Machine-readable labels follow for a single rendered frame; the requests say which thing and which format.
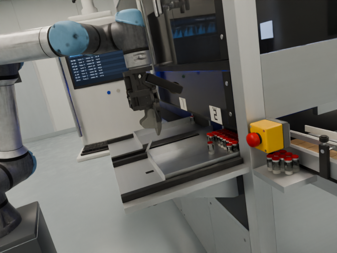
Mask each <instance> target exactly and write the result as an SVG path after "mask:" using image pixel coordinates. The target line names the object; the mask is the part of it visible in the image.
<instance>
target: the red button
mask: <svg viewBox="0 0 337 253"><path fill-rule="evenodd" d="M246 141H247V144H248V145H249V146H250V147H253V148H254V147H257V146H259V145H260V139H259V136H258V135H257V134H256V133H255V132H252V133H249V134H248V135H247V136H246Z"/></svg>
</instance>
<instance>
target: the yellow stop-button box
mask: <svg viewBox="0 0 337 253"><path fill-rule="evenodd" d="M250 131H251V133H252V132H255V133H256V134H257V135H258V136H259V139H260V145H259V146H257V147H255V148H257V149H259V150H261V151H264V152H266V153H272V152H275V151H278V150H281V149H283V148H288V147H289V130H288V122H286V121H282V120H278V119H274V118H267V119H264V120H261V121H257V122H254V123H251V124H250Z"/></svg>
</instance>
